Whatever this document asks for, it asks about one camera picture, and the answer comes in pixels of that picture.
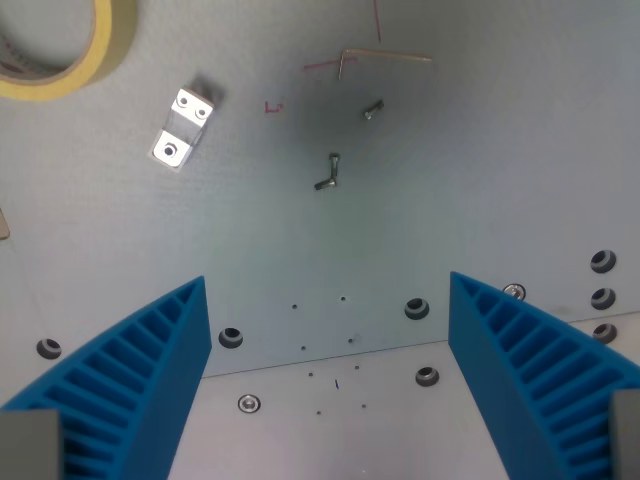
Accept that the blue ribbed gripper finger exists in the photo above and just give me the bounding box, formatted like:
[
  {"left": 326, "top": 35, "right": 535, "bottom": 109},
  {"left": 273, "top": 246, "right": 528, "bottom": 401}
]
[
  {"left": 448, "top": 271, "right": 640, "bottom": 480},
  {"left": 0, "top": 275, "right": 211, "bottom": 480}
]

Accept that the yellow masking tape roll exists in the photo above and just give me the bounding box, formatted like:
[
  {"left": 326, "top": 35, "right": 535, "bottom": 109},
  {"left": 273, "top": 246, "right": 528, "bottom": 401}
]
[{"left": 0, "top": 0, "right": 139, "bottom": 103}]

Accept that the brass-coloured allen key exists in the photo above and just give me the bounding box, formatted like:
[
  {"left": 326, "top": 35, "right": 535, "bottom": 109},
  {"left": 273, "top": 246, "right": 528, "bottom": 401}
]
[{"left": 337, "top": 47, "right": 433, "bottom": 81}]

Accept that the silver metal angle bracket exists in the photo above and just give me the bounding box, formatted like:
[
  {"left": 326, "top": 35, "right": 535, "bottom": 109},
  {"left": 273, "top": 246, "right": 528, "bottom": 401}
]
[{"left": 148, "top": 87, "right": 217, "bottom": 171}]

